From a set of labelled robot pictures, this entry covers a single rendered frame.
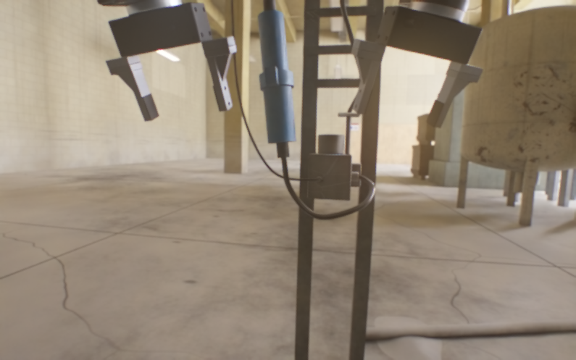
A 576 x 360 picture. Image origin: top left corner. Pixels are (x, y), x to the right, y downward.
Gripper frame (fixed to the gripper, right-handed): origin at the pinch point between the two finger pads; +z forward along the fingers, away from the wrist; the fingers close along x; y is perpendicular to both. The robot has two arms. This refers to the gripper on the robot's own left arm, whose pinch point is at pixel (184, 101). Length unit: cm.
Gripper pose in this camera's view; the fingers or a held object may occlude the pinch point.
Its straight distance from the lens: 51.6
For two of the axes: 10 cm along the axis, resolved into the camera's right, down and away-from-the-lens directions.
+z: 1.5, 8.7, 4.7
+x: -9.8, 0.7, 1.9
